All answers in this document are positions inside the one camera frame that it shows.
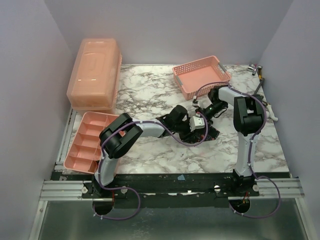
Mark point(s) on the grey metal clamp tool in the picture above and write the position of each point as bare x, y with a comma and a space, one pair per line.
269, 111

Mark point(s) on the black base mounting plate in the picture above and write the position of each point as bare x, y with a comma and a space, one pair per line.
178, 190

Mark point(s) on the pink divided organizer tray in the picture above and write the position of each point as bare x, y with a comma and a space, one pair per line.
85, 150

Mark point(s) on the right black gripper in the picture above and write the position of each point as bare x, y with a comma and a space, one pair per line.
200, 110

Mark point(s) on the dark floral necktie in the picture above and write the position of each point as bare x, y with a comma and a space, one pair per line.
199, 135

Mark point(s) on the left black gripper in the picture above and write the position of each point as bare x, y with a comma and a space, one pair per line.
186, 122

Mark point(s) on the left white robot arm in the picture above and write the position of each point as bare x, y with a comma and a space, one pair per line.
119, 136

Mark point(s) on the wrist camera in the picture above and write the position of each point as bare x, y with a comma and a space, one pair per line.
197, 122
196, 103

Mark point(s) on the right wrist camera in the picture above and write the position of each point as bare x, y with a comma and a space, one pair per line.
196, 103

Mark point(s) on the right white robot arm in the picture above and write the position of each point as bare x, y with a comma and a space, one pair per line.
249, 118

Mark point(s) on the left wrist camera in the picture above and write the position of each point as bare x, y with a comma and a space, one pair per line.
197, 122

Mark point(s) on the pink perforated basket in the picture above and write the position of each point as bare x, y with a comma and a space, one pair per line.
199, 76

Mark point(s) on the aluminium rail frame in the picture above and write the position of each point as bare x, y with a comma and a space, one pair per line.
280, 186

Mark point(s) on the pink translucent storage box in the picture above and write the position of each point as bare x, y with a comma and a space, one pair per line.
94, 80

